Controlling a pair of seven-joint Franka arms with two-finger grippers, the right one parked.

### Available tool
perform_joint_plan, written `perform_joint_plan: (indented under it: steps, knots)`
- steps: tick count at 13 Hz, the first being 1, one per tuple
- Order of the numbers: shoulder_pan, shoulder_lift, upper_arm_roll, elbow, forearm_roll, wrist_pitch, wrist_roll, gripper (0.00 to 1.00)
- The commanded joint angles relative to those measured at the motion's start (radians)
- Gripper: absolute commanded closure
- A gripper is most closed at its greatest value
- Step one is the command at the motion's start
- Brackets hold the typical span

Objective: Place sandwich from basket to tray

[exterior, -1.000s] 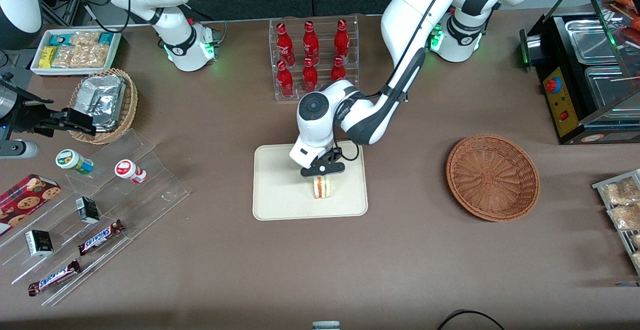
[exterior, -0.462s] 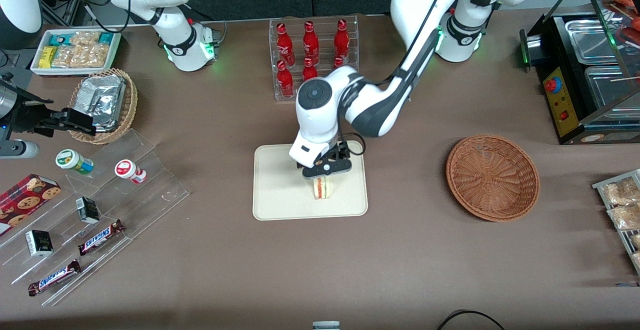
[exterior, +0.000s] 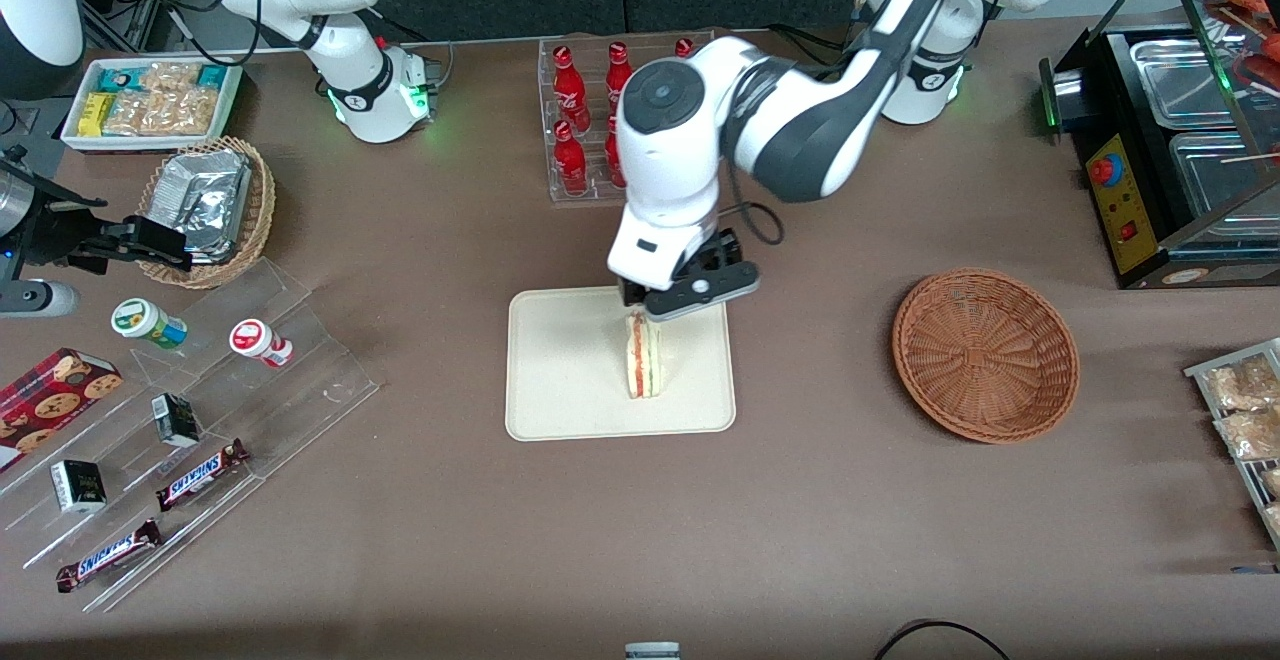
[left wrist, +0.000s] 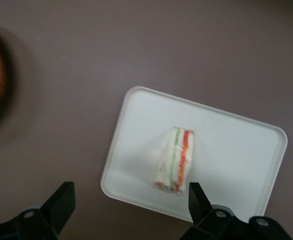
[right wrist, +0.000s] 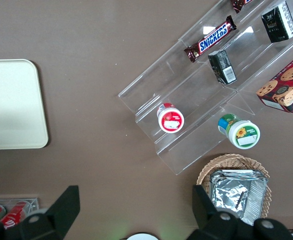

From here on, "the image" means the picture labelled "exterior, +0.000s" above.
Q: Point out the red plaid cookie box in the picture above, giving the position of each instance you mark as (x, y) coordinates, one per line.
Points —
(50, 405)

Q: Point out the brown Snickers bar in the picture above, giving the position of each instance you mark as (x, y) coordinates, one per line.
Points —
(200, 475)
(108, 555)

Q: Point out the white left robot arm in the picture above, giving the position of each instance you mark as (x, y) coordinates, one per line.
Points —
(680, 140)

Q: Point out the black hot food display case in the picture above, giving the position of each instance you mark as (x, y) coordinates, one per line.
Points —
(1150, 230)

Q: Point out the clear acrylic stepped stand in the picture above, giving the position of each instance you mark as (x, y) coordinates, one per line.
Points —
(300, 400)

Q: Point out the clear cracker bag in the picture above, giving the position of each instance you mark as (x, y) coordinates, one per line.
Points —
(165, 110)

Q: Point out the red lid drink cup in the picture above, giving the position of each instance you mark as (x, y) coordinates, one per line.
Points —
(258, 340)

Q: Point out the teal snack packet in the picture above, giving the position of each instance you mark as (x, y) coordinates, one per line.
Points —
(211, 76)
(120, 80)

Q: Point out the green lid drink cup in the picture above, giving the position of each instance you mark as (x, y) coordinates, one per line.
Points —
(145, 322)

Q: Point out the grey box at table edge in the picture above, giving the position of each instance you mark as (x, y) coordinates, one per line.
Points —
(652, 651)

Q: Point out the brown wicker basket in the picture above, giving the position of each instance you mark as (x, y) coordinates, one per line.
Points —
(985, 355)

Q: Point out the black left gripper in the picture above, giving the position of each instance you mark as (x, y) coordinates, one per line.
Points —
(716, 252)

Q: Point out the light wicker basket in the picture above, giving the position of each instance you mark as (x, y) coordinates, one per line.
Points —
(258, 210)

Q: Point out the silver foil packet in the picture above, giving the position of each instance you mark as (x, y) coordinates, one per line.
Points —
(205, 200)

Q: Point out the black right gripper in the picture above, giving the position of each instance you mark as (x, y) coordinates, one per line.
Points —
(62, 235)

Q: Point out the clear acrylic bottle rack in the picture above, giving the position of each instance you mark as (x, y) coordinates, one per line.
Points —
(560, 195)

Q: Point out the clear bag of pastries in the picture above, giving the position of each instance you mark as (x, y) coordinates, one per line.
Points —
(1240, 385)
(1250, 433)

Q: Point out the cream plastic tray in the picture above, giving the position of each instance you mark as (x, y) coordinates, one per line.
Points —
(570, 370)

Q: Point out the steel food pan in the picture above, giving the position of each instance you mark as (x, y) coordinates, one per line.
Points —
(1175, 80)
(1215, 175)

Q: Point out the triangular sandwich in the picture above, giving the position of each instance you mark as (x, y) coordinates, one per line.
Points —
(645, 360)

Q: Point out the red emergency stop button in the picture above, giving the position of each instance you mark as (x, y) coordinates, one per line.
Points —
(1106, 171)

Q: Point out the small black carton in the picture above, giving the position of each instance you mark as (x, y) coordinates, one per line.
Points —
(175, 420)
(78, 486)

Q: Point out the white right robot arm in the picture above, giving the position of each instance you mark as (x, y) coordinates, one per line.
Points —
(345, 70)

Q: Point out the white snack tray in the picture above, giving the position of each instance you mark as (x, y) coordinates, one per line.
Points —
(72, 140)

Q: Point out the yellow snack packet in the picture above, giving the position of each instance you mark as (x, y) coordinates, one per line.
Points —
(96, 115)

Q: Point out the red skewered sausage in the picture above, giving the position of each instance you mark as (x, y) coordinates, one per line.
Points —
(1240, 2)

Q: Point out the red cola bottle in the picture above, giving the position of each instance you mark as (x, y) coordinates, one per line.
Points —
(611, 158)
(618, 70)
(684, 46)
(570, 162)
(570, 90)

